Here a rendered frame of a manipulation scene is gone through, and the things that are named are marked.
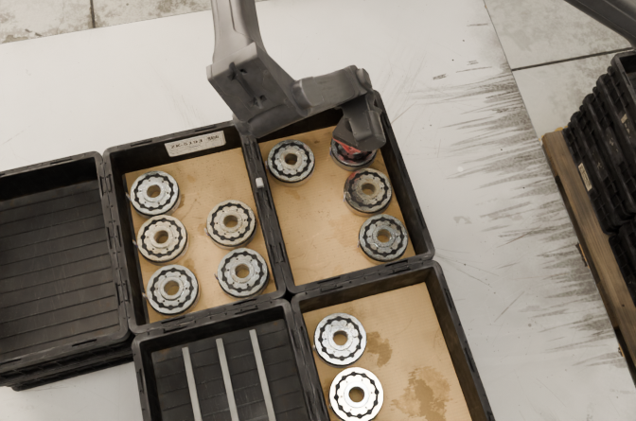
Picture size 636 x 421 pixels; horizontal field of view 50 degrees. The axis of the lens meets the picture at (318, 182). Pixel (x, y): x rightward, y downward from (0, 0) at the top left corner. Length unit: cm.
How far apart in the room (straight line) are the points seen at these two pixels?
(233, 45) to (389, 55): 100
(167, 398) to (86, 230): 40
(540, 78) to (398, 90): 108
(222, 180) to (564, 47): 173
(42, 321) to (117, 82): 66
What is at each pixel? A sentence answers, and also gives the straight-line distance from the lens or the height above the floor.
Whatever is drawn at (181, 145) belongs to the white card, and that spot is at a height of 90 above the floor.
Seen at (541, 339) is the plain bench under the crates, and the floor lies 70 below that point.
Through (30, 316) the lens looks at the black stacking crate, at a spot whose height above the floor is 83.
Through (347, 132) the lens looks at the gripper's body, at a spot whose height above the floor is 96.
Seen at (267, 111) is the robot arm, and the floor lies 142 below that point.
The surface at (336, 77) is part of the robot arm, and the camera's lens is 118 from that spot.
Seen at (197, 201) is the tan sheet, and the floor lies 83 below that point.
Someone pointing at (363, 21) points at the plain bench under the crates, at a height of 70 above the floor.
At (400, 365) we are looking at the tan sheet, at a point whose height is 83.
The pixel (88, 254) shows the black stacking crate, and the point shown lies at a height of 83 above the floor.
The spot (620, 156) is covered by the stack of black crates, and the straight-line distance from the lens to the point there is 219.
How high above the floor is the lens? 220
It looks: 66 degrees down
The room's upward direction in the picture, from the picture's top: 2 degrees clockwise
